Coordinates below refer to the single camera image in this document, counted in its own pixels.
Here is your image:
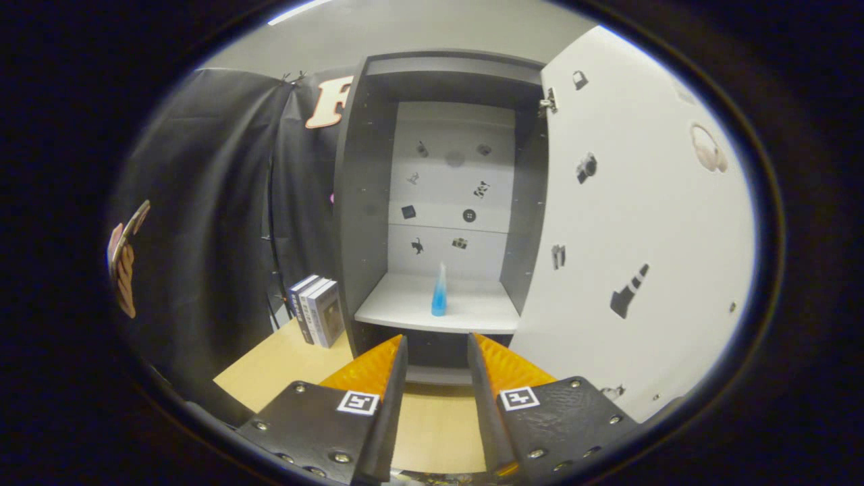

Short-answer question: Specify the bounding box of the black backdrop stand pole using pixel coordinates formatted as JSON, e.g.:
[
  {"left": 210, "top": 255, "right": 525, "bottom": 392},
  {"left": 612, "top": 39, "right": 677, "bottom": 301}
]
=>
[{"left": 260, "top": 152, "right": 288, "bottom": 331}]

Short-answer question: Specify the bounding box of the black backdrop cloth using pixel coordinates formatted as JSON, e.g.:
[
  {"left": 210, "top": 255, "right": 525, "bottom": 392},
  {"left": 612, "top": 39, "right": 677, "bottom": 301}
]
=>
[{"left": 111, "top": 64, "right": 358, "bottom": 426}]

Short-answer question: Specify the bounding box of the dark spine book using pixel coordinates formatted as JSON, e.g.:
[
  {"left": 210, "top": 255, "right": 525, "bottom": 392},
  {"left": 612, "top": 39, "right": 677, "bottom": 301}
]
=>
[{"left": 288, "top": 273, "right": 321, "bottom": 342}]

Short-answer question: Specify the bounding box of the white spine book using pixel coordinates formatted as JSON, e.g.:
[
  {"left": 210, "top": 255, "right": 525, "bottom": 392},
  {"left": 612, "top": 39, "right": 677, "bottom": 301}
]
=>
[{"left": 299, "top": 277, "right": 333, "bottom": 346}]

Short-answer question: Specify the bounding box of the slim blue and white bottle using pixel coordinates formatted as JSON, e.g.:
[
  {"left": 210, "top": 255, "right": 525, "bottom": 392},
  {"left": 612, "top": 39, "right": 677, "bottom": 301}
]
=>
[{"left": 431, "top": 262, "right": 448, "bottom": 317}]

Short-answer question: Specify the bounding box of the dark grey cabinet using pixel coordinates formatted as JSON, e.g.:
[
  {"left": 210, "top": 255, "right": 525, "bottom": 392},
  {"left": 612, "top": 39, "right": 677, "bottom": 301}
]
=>
[{"left": 333, "top": 49, "right": 551, "bottom": 387}]

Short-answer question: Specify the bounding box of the grey cover book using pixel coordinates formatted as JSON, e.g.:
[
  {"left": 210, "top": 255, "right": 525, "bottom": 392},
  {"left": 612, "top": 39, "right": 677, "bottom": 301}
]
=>
[{"left": 307, "top": 279, "right": 346, "bottom": 349}]

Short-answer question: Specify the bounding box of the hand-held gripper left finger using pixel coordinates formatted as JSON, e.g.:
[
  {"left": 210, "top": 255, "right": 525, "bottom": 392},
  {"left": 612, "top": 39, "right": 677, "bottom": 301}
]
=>
[{"left": 236, "top": 334, "right": 409, "bottom": 485}]

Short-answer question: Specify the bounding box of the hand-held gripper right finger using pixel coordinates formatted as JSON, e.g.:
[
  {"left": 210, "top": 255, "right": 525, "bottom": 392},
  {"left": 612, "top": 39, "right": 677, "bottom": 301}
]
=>
[{"left": 467, "top": 332, "right": 639, "bottom": 481}]

